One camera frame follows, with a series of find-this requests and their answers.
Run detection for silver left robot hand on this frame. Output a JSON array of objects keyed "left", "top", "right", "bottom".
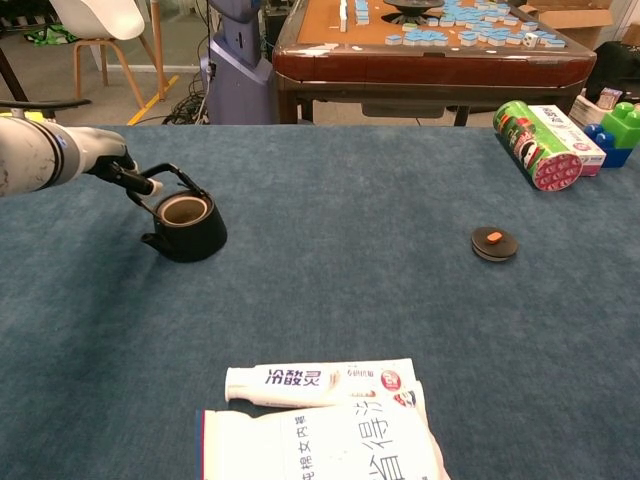
[{"left": 78, "top": 127, "right": 164, "bottom": 197}]

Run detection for black teapot with handle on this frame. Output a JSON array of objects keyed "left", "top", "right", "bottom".
[{"left": 127, "top": 163, "right": 229, "bottom": 264}]

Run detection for black lid with orange knob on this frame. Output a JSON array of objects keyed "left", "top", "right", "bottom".
[{"left": 470, "top": 226, "right": 520, "bottom": 264}]

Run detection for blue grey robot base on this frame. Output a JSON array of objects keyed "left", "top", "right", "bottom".
[{"left": 199, "top": 0, "right": 275, "bottom": 126}]

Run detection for wooden pole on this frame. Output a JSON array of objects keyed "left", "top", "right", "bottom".
[{"left": 148, "top": 0, "right": 169, "bottom": 104}]

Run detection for black slanted furniture leg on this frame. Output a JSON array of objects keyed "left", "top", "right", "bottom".
[{"left": 0, "top": 47, "right": 30, "bottom": 104}]

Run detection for green bag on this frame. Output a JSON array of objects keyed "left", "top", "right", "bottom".
[{"left": 23, "top": 23, "right": 79, "bottom": 47}]

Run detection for white chair with wooden legs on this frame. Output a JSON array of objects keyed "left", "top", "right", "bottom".
[{"left": 48, "top": 0, "right": 149, "bottom": 109}]

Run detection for blue table mat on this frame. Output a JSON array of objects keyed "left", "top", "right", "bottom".
[{"left": 0, "top": 123, "right": 640, "bottom": 480}]

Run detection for white toothpaste tube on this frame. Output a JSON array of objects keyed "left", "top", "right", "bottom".
[{"left": 224, "top": 357, "right": 419, "bottom": 407}]

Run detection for brown mahjong table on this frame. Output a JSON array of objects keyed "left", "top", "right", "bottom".
[{"left": 272, "top": 0, "right": 599, "bottom": 126}]

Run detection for black round table centrepiece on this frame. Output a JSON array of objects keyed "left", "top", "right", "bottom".
[{"left": 382, "top": 0, "right": 446, "bottom": 25}]

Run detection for white printed pouch bag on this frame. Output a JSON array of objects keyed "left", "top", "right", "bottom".
[{"left": 202, "top": 382, "right": 451, "bottom": 480}]

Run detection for green chips can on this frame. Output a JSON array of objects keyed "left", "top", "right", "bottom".
[{"left": 492, "top": 100, "right": 584, "bottom": 192}]

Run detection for white toothpaste box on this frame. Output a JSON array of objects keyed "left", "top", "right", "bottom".
[{"left": 527, "top": 104, "right": 608, "bottom": 177}]

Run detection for stack of papers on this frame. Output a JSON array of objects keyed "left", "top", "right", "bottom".
[{"left": 568, "top": 93, "right": 606, "bottom": 129}]

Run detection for brown cardboard box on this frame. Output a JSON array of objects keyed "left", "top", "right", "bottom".
[{"left": 519, "top": 0, "right": 616, "bottom": 51}]

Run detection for blue building block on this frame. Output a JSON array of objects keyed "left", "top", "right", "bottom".
[{"left": 583, "top": 123, "right": 634, "bottom": 169}]

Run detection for black bag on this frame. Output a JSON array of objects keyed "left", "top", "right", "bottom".
[{"left": 584, "top": 40, "right": 640, "bottom": 104}]

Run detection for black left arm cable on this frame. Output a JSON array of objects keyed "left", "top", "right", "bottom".
[{"left": 0, "top": 98, "right": 92, "bottom": 110}]

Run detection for black floor cable bundle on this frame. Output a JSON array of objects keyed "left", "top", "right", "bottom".
[{"left": 162, "top": 74, "right": 211, "bottom": 126}]

